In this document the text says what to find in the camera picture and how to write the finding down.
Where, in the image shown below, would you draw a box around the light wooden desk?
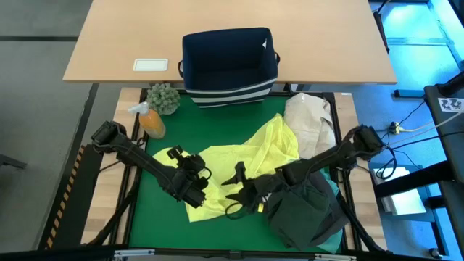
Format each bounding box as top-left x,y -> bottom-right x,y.
62,0 -> 399,86

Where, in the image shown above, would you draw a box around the white paper with black marks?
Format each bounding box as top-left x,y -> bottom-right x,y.
437,96 -> 464,114

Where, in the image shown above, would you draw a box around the beige folded garment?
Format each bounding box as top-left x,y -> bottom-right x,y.
283,92 -> 336,160

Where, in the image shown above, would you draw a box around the orange spray bottle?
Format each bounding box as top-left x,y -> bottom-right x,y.
127,101 -> 167,140

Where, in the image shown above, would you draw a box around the black panel with hazard stripes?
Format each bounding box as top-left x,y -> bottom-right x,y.
38,144 -> 106,251

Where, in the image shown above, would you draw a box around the wooden table side board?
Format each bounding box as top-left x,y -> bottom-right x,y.
81,86 -> 146,244
333,92 -> 387,251

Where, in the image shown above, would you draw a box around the yellow garment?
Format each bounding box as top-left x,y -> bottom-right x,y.
152,113 -> 300,223

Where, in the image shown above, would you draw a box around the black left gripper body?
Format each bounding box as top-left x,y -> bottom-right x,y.
175,154 -> 212,191

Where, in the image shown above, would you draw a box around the black table frame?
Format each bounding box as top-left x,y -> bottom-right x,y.
108,86 -> 363,255

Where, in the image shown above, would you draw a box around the white floor box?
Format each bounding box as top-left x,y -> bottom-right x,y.
373,166 -> 428,217

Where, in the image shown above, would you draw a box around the black side table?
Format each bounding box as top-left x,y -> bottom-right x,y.
423,85 -> 464,261

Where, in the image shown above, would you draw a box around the navy white striped laundry basket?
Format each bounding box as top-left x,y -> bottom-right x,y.
177,27 -> 282,109

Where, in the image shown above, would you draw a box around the black floor cable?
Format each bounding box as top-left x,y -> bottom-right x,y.
382,130 -> 464,152

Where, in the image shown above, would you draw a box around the dark green garment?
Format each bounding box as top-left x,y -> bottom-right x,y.
268,181 -> 333,252

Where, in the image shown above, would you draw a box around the black cable conduit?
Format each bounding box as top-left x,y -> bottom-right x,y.
86,173 -> 143,247
335,188 -> 387,254

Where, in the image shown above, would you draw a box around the green table mat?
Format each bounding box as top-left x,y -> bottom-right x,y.
128,94 -> 344,254

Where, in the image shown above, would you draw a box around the pale yellow floor cable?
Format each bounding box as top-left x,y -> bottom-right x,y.
398,110 -> 464,133

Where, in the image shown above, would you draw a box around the silver metal bracket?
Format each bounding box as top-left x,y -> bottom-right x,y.
113,248 -> 157,259
313,253 -> 358,261

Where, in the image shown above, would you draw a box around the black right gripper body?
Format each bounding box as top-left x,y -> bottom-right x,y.
239,173 -> 287,214

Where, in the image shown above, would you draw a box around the light blue shorts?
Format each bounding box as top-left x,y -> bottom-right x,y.
317,168 -> 345,254

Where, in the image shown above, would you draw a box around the potted green succulent plant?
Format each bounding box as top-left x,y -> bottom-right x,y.
146,83 -> 181,116

